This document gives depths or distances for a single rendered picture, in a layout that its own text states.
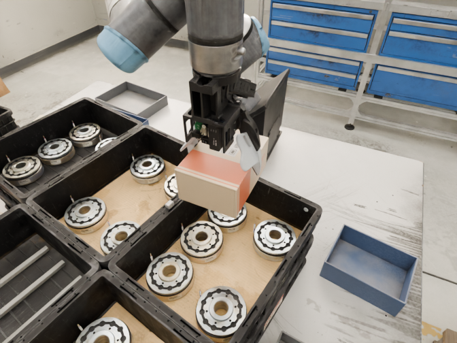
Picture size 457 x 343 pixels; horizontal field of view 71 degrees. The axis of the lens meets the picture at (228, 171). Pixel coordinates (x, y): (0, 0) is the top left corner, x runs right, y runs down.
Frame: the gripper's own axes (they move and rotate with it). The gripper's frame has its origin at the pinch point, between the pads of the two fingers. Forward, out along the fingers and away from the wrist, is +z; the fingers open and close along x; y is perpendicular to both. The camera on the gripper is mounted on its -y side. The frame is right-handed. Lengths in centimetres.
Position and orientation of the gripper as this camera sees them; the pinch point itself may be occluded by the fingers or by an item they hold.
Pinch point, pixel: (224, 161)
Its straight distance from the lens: 61.1
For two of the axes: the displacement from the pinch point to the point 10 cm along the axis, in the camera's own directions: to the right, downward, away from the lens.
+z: 0.0, 7.3, 6.8
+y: -4.2, 6.2, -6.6
